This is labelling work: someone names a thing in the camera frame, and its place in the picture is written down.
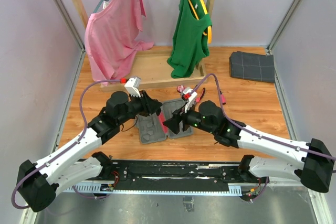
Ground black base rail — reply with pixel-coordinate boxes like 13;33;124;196
91;160;264;195

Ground green tank top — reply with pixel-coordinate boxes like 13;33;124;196
167;0;212;79

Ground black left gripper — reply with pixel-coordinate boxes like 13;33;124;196
118;89;163;125

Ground pink t-shirt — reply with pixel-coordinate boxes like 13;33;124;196
85;0;154;81

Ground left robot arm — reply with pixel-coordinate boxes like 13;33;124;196
15;91;162;212

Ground pink black utility knife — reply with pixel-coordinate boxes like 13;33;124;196
158;111;169;134

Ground folded grey checked cloth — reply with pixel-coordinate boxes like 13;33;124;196
229;51;275;83

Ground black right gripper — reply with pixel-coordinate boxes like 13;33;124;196
163;100;216;135

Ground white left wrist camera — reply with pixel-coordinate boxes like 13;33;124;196
120;76;141;97

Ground wooden clothes rack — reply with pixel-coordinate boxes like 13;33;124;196
72;0;215;92

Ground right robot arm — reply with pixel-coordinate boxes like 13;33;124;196
163;101;335;193

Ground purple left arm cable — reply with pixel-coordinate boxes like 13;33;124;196
10;78;124;210

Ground pink black pliers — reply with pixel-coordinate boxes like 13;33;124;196
196;88;206;103

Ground pink black screwdriver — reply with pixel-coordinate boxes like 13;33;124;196
220;93;226;105

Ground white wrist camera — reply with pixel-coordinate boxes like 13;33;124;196
120;76;141;97
182;87;200;113

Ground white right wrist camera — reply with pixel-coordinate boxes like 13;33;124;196
182;87;200;113

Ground red black tape roll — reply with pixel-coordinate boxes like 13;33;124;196
176;85;185;93

